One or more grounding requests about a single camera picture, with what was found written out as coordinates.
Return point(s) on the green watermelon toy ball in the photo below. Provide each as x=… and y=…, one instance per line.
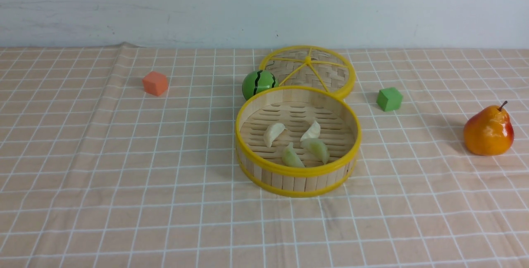
x=258, y=81

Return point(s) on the beige checkered tablecloth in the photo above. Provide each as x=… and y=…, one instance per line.
x=96, y=173

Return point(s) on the yellow bamboo steamer lid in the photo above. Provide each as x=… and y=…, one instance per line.
x=311, y=66

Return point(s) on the pale white dumpling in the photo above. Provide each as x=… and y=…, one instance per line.
x=272, y=132

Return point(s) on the yellow bamboo steamer tray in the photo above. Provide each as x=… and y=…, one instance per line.
x=296, y=107

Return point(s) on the light green dumpling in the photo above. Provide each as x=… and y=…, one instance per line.
x=290, y=157

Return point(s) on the orange cube block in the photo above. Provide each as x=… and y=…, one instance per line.
x=155, y=83

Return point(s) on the green cube block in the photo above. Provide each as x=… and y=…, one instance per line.
x=389, y=99

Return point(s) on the orange yellow pear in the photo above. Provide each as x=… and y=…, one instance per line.
x=489, y=132

